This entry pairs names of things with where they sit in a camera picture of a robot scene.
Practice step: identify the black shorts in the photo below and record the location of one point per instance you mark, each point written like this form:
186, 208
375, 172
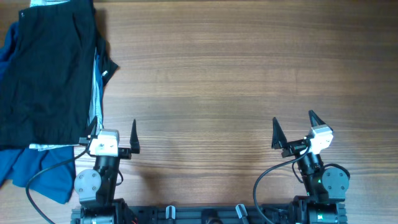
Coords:
46, 89

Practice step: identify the black garment under pile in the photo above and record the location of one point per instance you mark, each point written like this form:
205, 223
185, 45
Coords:
107, 67

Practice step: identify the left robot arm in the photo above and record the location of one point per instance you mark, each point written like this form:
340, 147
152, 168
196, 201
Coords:
96, 187

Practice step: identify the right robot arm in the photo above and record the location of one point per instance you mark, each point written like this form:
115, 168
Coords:
325, 184

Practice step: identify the light denim shorts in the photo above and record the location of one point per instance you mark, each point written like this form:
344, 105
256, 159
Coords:
97, 82

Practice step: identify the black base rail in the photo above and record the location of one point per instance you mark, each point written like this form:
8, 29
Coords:
205, 214

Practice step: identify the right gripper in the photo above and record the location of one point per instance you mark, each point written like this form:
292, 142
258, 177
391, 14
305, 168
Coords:
296, 147

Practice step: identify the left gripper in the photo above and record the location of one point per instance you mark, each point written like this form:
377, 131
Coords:
126, 153

